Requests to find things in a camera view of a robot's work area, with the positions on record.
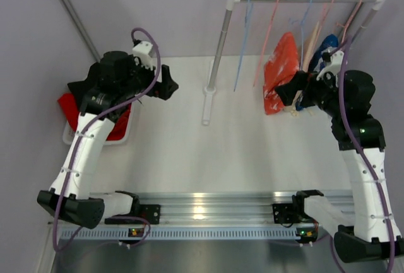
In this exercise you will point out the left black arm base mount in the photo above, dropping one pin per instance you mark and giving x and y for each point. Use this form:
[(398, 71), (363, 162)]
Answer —
[(149, 212)]

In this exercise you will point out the metal clothes rack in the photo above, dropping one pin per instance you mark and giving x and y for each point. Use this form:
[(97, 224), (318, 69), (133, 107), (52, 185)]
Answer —
[(210, 88)]

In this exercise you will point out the white plastic basket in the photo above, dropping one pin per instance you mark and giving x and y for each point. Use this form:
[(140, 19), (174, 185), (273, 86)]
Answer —
[(98, 131)]

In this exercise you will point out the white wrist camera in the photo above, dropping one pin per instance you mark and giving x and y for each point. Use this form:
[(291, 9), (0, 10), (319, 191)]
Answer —
[(333, 63), (144, 51)]

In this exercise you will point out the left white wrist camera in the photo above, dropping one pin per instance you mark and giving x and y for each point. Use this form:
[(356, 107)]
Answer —
[(144, 51)]

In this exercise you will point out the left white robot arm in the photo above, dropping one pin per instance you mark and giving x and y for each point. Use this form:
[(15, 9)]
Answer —
[(69, 198)]

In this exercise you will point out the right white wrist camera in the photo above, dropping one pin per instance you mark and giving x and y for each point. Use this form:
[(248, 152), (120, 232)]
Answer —
[(333, 63)]

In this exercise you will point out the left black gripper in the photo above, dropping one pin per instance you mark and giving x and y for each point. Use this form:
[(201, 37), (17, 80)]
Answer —
[(161, 81)]

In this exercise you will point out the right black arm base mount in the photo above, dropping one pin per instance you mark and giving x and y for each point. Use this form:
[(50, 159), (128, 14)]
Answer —
[(289, 213)]

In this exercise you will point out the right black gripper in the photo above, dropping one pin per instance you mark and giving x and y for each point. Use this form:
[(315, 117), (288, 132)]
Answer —
[(300, 84)]

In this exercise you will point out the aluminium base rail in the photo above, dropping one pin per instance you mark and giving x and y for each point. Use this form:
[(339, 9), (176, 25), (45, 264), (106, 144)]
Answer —
[(211, 216)]

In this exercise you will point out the pink hanger of beige garment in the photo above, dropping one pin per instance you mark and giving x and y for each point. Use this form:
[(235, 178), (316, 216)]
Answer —
[(325, 17)]

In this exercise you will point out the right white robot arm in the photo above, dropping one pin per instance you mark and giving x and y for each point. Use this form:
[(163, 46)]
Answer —
[(373, 234)]

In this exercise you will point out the black trousers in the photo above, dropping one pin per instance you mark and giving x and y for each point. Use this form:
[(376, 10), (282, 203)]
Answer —
[(79, 88)]

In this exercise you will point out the blue white patterned garment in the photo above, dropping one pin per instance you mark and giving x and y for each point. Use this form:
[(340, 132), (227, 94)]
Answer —
[(325, 49)]

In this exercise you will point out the blue wire hanger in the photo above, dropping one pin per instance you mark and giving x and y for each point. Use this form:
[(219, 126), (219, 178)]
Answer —
[(247, 22), (302, 23)]

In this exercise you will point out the pink hanger of black trousers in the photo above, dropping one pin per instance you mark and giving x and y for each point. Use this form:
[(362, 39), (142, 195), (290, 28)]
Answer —
[(268, 31)]

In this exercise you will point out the orange patterned garment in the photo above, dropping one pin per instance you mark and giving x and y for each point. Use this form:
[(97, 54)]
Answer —
[(279, 70)]

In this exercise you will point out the pink hanger of blue garment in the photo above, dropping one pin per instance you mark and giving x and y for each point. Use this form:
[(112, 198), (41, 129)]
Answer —
[(348, 22)]

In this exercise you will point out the beige garment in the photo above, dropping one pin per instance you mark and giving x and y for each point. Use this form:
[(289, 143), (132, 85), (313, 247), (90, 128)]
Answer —
[(291, 109)]

